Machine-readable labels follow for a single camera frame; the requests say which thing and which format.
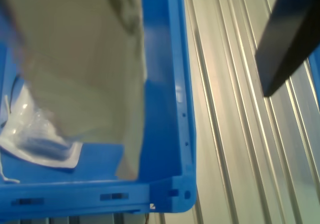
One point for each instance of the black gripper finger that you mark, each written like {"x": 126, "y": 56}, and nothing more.
{"x": 287, "y": 33}
{"x": 7, "y": 11}

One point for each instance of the printed bandage packet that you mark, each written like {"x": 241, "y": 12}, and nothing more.
{"x": 75, "y": 58}

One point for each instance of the blue open-front storage bin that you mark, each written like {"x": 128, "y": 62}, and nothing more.
{"x": 165, "y": 83}

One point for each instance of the white bandage in clear wrap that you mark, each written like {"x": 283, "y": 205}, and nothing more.
{"x": 37, "y": 146}

